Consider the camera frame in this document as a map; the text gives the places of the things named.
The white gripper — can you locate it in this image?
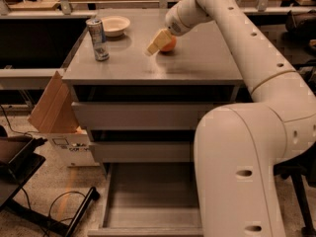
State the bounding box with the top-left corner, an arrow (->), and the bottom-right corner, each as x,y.
146,0 -> 211,56

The orange fruit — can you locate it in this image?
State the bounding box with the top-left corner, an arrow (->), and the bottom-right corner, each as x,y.
161,37 -> 177,52

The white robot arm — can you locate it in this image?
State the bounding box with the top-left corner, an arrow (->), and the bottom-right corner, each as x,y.
147,0 -> 316,237

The grey drawer cabinet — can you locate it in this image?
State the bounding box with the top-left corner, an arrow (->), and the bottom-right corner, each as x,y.
61,7 -> 247,176

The grey top drawer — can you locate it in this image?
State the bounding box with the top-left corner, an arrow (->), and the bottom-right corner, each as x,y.
71,85 -> 237,131

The grey drawer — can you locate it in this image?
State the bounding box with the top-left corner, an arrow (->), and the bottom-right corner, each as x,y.
90,130 -> 195,163
88,163 -> 203,237
71,85 -> 237,131

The grey middle drawer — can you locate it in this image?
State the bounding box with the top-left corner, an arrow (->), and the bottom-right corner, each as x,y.
90,130 -> 195,163

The grey bottom drawer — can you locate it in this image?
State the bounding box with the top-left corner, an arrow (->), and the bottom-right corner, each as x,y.
88,163 -> 203,237

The white ceramic bowl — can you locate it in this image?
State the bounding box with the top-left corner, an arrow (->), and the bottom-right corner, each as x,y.
102,16 -> 130,38

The silver blue drink can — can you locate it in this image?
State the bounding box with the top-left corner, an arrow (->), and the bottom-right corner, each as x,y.
86,19 -> 110,61

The open cardboard box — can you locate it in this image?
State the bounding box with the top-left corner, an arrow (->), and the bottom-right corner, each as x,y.
28,72 -> 98,167

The black stand on left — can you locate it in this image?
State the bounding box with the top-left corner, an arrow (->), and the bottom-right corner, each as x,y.
0,126 -> 100,237

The black office chair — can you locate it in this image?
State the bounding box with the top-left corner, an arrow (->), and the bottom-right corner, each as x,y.
274,163 -> 316,237

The black floor cable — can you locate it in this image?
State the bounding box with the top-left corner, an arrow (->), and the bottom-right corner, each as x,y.
19,187 -> 87,237

